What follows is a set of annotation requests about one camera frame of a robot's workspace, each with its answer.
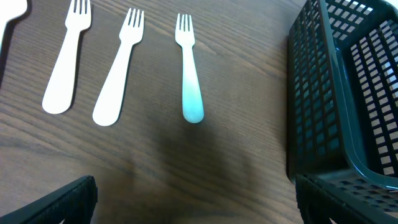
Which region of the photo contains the white wooden spoon far left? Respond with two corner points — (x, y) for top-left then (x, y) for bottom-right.
(0, 0), (28, 50)

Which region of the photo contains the mint green fork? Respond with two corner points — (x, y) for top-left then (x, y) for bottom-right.
(175, 13), (205, 124)

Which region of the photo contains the white wooden fork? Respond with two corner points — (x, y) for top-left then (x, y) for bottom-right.
(93, 8), (144, 126)
(42, 0), (91, 114)

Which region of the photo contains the white wooden fork middle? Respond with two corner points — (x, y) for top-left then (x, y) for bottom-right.
(93, 8), (144, 126)

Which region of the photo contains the black perforated plastic basket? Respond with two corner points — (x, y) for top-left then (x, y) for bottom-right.
(287, 0), (397, 223)

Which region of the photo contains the white wooden fork left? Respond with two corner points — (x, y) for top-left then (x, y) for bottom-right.
(42, 0), (91, 114)

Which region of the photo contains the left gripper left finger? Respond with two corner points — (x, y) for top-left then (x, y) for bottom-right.
(1, 175), (98, 223)

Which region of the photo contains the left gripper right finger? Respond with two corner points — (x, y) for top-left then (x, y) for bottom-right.
(295, 174), (370, 224)

